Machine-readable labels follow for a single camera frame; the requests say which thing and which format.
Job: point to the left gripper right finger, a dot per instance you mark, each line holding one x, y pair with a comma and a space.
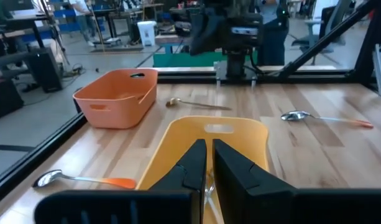
240, 186

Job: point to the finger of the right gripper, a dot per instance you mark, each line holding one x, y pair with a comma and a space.
218, 31
201, 34

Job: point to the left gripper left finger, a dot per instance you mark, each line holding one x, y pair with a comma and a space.
190, 174

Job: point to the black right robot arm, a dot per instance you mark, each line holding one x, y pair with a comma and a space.
272, 37

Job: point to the green board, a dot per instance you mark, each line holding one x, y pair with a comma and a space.
184, 59

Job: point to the wooden bench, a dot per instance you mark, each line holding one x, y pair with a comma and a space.
170, 39

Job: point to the yellow plastic bin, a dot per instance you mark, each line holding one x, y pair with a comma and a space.
184, 140

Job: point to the white trash bin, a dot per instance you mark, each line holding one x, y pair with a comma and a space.
146, 34

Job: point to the grey office chair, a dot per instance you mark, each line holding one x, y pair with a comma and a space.
330, 15

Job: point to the orange plastic bin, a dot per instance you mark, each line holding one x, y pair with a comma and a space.
115, 115

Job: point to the person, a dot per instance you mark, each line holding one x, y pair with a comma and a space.
83, 21

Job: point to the black power strip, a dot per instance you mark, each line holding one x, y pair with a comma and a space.
75, 70

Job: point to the blue storage shelf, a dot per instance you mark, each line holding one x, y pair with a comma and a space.
64, 14

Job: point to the dark workbench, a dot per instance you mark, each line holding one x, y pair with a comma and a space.
13, 23

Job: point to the black case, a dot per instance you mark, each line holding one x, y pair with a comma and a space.
5, 99

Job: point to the black aluminium frame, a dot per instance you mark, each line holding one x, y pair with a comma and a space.
302, 76

